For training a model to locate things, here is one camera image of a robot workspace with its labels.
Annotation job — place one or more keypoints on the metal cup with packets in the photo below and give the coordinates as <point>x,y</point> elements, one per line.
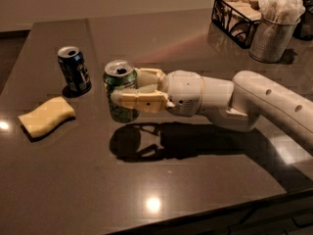
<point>279,19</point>

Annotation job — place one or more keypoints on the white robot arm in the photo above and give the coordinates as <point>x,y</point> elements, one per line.
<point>234,104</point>

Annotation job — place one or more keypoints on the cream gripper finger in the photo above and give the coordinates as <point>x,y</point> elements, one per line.
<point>133,99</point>
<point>149,80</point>

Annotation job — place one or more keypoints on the yellow sponge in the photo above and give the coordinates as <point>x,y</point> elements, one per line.
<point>47,116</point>

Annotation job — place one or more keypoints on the green soda can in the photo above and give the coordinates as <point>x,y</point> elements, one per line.
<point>119,76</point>

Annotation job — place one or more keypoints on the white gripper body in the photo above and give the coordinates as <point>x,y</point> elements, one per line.
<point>184,91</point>

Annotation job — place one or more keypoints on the black wire napkin basket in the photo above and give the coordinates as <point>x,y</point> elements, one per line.
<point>239,19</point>

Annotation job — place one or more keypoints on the blue pepsi can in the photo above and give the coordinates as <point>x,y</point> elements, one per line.
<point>72,64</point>

